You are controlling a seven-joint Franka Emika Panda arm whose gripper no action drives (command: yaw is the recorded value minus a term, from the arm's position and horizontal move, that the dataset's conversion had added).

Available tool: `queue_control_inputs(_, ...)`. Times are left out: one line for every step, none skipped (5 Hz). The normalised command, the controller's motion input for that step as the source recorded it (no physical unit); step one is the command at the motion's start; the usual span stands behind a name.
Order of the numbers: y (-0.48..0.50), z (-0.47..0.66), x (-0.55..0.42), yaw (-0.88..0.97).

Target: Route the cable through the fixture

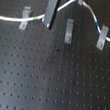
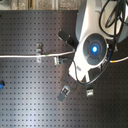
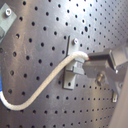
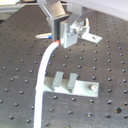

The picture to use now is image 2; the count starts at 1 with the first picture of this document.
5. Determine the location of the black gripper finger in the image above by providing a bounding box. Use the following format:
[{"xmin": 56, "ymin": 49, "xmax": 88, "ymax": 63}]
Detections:
[
  {"xmin": 58, "ymin": 31, "xmax": 78, "ymax": 47},
  {"xmin": 57, "ymin": 85, "xmax": 70, "ymax": 101}
]

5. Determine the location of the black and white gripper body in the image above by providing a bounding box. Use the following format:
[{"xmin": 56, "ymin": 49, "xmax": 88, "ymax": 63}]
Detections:
[{"xmin": 61, "ymin": 59, "xmax": 88, "ymax": 92}]

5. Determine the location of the white cable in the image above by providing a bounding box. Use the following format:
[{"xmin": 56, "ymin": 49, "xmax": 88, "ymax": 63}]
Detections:
[{"xmin": 0, "ymin": 50, "xmax": 128, "ymax": 64}]

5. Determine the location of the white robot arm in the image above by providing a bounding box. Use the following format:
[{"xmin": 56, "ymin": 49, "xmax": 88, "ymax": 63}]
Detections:
[{"xmin": 58, "ymin": 0, "xmax": 108, "ymax": 86}]

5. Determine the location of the black perforated breadboard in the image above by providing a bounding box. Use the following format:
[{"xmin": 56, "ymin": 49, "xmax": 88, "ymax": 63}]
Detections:
[{"xmin": 0, "ymin": 11, "xmax": 128, "ymax": 128}]

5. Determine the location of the metal cable clip lower right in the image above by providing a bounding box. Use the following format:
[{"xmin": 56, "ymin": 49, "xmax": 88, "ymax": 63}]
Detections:
[{"xmin": 86, "ymin": 88, "xmax": 94, "ymax": 97}]

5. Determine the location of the metal cable clip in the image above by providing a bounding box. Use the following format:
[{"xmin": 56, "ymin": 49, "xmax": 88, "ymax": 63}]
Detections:
[
  {"xmin": 86, "ymin": 88, "xmax": 94, "ymax": 97},
  {"xmin": 36, "ymin": 43, "xmax": 42, "ymax": 63},
  {"xmin": 54, "ymin": 57, "xmax": 64, "ymax": 65}
]

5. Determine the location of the metal cable clip middle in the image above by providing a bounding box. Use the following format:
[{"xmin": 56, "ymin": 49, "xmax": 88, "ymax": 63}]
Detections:
[{"xmin": 54, "ymin": 57, "xmax": 64, "ymax": 65}]

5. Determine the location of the metal cable clip left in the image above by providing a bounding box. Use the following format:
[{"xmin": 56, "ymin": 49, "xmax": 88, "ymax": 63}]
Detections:
[{"xmin": 36, "ymin": 43, "xmax": 42, "ymax": 63}]

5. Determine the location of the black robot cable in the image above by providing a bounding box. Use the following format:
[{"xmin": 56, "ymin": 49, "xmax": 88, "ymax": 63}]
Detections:
[{"xmin": 60, "ymin": 0, "xmax": 128, "ymax": 85}]

